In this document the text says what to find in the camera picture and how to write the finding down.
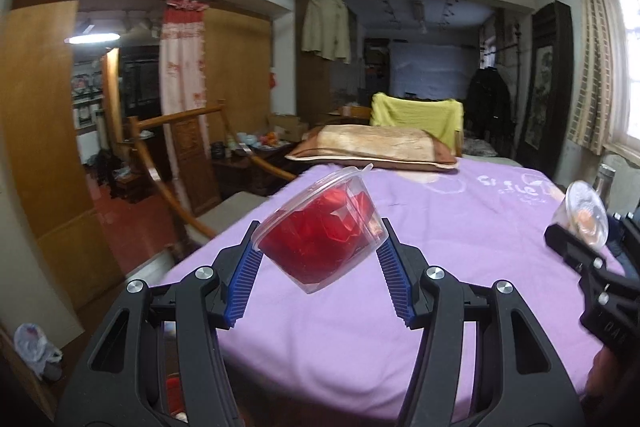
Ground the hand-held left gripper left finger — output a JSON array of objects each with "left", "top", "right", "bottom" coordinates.
[{"left": 57, "top": 221, "right": 264, "bottom": 427}]

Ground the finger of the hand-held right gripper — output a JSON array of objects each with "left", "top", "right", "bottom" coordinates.
[
  {"left": 544, "top": 223, "right": 608, "bottom": 279},
  {"left": 607, "top": 213, "right": 640, "bottom": 254}
]

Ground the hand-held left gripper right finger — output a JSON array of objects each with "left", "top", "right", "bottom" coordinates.
[{"left": 377, "top": 218, "right": 586, "bottom": 427}]

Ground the clear container with red wrappers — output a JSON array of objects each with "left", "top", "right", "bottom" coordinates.
[{"left": 251, "top": 163, "right": 388, "bottom": 295}]

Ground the red plastic basket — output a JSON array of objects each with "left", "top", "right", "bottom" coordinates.
[{"left": 162, "top": 372, "right": 191, "bottom": 423}]

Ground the person's right hand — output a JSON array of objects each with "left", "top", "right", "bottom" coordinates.
[{"left": 585, "top": 349, "right": 626, "bottom": 408}]

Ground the grey metal water bottle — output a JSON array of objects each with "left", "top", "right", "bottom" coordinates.
[{"left": 592, "top": 163, "right": 617, "bottom": 210}]

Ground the purple blanket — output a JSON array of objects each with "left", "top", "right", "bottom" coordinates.
[{"left": 160, "top": 157, "right": 626, "bottom": 423}]

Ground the wooden side table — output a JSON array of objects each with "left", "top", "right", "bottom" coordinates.
[{"left": 210, "top": 139, "right": 298, "bottom": 198}]

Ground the curved wooden armchair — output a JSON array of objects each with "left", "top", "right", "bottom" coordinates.
[{"left": 127, "top": 102, "right": 296, "bottom": 253}]

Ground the brown floral pillow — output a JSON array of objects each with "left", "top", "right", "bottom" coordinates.
[{"left": 285, "top": 124, "right": 460, "bottom": 171}]

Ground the cardboard box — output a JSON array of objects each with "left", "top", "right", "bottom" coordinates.
[{"left": 270, "top": 113, "right": 309, "bottom": 142}]

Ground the black hanging coat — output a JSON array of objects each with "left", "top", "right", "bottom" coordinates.
[{"left": 466, "top": 67, "right": 513, "bottom": 158}]

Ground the window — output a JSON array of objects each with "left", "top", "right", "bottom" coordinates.
[{"left": 600, "top": 0, "right": 640, "bottom": 158}]

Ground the yellow chair cover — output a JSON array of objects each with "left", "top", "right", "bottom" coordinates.
[{"left": 370, "top": 92, "right": 464, "bottom": 156}]

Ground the beige striped curtain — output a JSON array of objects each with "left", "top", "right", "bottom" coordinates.
[{"left": 567, "top": 0, "right": 613, "bottom": 155}]

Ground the brown wardrobe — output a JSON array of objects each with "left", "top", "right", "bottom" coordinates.
[{"left": 295, "top": 0, "right": 358, "bottom": 132}]

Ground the narrow wooden door panel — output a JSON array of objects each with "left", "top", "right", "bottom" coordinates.
[{"left": 202, "top": 7, "right": 273, "bottom": 142}]

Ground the dark glass cabinet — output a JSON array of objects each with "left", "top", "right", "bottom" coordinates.
[{"left": 120, "top": 47, "right": 163, "bottom": 142}]

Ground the white red floral curtain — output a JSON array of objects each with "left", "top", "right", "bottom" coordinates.
[{"left": 159, "top": 0, "right": 210, "bottom": 142}]

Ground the white plastic bag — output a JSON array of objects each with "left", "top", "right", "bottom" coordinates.
[{"left": 14, "top": 322, "right": 63, "bottom": 380}]

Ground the large wooden door panel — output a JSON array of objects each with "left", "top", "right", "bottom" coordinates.
[{"left": 0, "top": 0, "right": 123, "bottom": 313}]

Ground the beige hanging jacket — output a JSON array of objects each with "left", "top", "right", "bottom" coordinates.
[{"left": 301, "top": 0, "right": 352, "bottom": 64}]

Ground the bright ceiling lamp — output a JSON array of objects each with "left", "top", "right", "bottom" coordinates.
[{"left": 64, "top": 32, "right": 122, "bottom": 46}]

